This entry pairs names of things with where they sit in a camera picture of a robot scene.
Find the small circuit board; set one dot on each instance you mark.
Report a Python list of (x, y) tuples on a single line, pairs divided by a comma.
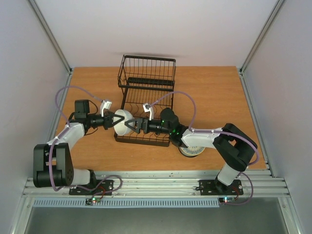
[(226, 199), (93, 200)]

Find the right aluminium corner post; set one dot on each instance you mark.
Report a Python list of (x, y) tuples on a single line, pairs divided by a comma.
[(262, 34)]

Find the aluminium frame rail base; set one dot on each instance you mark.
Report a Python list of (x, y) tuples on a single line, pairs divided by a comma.
[(259, 183)]

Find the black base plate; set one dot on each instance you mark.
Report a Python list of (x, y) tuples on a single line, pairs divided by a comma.
[(209, 188), (91, 189)]

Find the black wire dish rack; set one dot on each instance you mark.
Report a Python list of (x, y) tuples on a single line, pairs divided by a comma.
[(145, 79)]

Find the right small circuit board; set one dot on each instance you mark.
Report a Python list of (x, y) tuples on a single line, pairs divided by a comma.
[(226, 199)]

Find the aluminium corner post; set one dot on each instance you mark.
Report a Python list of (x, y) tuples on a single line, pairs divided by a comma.
[(262, 34), (44, 24)]

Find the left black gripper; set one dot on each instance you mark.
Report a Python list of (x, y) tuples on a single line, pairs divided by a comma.
[(108, 119)]

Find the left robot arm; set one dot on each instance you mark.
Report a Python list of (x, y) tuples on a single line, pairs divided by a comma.
[(52, 163)]

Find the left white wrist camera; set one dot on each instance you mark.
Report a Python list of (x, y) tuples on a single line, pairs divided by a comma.
[(105, 105)]

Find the blue yellow patterned bowl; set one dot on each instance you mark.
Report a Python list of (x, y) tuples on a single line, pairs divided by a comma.
[(192, 150)]

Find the left small circuit board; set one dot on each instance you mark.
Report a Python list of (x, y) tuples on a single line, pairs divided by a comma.
[(93, 200)]

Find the white bowl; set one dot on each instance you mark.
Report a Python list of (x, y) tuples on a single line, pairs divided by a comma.
[(120, 128)]

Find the left aluminium corner post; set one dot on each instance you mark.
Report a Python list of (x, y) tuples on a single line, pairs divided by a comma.
[(44, 24)]

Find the light blue slotted cable duct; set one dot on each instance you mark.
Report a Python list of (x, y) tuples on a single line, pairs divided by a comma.
[(123, 203)]

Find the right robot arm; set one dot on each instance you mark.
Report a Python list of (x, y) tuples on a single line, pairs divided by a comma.
[(235, 147)]

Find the red patterned bowl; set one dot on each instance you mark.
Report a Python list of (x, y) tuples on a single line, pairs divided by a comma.
[(188, 155)]

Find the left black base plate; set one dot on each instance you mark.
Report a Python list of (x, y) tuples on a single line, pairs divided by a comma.
[(91, 189)]

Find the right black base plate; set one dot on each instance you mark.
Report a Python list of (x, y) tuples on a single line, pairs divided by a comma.
[(209, 188)]

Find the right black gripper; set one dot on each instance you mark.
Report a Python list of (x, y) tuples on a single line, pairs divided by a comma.
[(144, 125)]

